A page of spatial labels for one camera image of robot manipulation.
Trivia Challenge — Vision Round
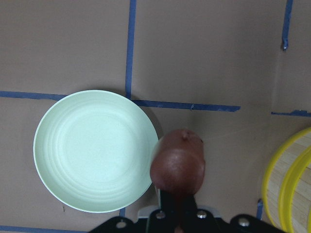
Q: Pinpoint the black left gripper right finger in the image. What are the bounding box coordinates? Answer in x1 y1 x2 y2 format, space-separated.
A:
181 196 207 233

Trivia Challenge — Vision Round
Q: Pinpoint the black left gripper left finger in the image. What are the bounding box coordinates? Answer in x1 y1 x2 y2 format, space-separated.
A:
159 189 181 233

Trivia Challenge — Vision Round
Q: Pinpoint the brown bun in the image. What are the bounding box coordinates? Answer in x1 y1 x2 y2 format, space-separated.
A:
150 129 206 197

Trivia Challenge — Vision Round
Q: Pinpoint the yellow rimmed steamer layer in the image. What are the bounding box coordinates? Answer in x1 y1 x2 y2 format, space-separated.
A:
261 128 311 231
278 147 311 233

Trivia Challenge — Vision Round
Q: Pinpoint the mint green plate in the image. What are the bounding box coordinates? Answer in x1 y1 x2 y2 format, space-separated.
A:
33 90 158 213

